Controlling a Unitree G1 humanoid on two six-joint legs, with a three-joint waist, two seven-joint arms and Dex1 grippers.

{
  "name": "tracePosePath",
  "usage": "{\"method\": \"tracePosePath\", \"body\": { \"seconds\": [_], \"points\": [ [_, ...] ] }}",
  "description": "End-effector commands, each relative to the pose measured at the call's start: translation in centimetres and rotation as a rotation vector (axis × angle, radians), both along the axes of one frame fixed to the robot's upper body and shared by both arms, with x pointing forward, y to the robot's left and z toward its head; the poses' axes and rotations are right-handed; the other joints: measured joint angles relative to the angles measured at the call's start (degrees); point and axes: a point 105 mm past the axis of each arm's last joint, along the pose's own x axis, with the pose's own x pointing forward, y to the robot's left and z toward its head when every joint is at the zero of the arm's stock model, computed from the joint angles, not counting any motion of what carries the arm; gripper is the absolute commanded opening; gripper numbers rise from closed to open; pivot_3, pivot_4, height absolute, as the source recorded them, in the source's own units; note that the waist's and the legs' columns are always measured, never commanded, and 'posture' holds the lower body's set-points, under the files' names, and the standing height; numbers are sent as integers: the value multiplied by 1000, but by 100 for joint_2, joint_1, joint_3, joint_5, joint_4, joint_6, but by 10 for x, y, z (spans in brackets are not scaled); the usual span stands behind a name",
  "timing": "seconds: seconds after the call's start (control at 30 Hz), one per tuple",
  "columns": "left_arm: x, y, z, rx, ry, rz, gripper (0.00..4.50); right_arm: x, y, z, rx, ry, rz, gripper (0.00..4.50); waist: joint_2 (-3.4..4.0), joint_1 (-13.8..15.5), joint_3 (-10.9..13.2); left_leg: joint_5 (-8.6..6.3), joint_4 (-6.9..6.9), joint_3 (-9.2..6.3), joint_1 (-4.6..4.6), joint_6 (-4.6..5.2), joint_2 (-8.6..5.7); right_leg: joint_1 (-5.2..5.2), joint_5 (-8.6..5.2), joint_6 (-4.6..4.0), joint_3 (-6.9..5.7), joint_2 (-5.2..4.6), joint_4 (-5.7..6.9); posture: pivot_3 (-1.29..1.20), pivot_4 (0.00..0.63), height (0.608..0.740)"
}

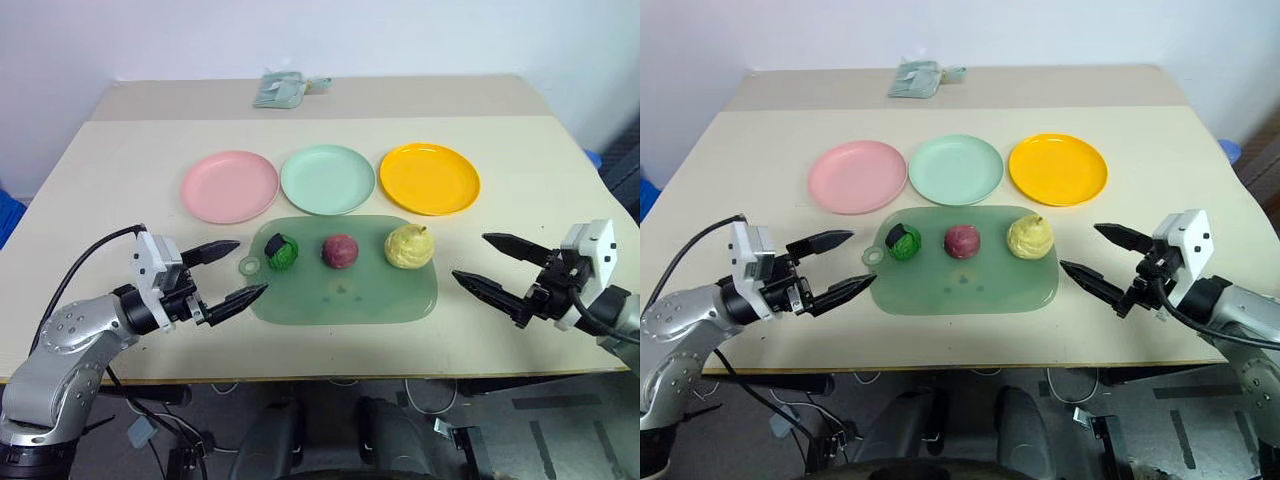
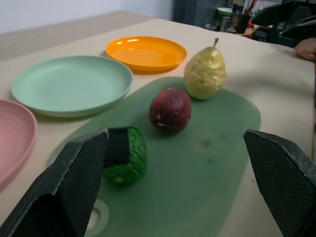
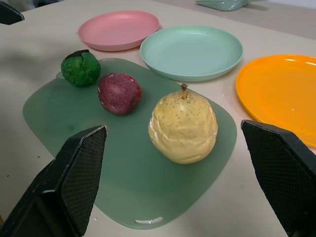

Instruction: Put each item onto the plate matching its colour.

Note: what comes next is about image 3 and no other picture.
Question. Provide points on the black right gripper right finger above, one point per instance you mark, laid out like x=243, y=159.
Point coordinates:
x=284, y=172

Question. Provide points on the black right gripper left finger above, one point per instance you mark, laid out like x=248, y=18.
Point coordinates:
x=59, y=190

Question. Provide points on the orange plate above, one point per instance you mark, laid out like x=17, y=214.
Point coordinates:
x=279, y=96

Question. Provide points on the dark red round fruit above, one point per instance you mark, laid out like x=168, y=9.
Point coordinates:
x=119, y=93

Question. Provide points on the green round fruit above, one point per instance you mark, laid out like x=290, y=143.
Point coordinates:
x=80, y=69

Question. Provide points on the mint green plate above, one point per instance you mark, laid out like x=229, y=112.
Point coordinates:
x=191, y=51

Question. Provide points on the pink plate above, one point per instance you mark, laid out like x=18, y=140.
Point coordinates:
x=118, y=29

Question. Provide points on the green cutting mat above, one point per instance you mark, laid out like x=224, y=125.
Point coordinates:
x=138, y=153

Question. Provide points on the yellow pear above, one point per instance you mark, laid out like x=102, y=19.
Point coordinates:
x=183, y=128

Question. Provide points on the pale green dish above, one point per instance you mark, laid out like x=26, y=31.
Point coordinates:
x=222, y=4

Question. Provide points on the black object at table edge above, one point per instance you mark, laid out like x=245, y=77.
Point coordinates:
x=10, y=13

